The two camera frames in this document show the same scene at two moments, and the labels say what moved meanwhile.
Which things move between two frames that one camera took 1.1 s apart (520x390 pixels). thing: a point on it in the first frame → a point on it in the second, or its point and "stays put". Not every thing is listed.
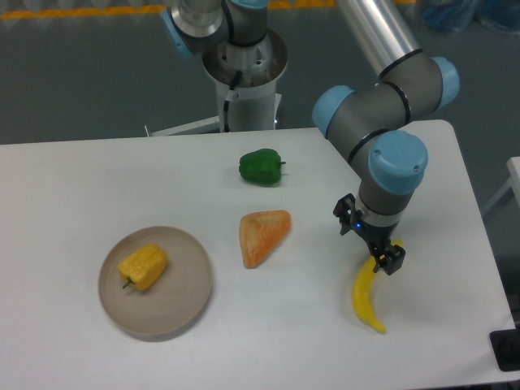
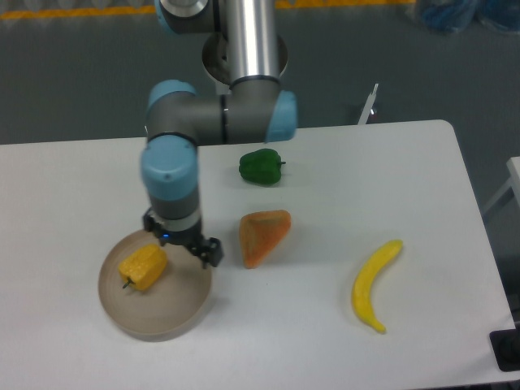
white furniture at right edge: x=513 y=167 stays put
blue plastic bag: x=449 y=15 stays put
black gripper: x=391 y=260 → x=209 y=249
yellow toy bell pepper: x=143 y=266 stays put
